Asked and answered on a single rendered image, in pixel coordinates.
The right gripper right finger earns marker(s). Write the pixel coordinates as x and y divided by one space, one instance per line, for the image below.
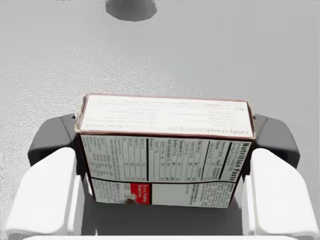
275 185

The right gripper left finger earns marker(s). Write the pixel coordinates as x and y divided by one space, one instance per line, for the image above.
47 185

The red and white carton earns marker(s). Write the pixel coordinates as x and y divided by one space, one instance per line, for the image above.
165 150

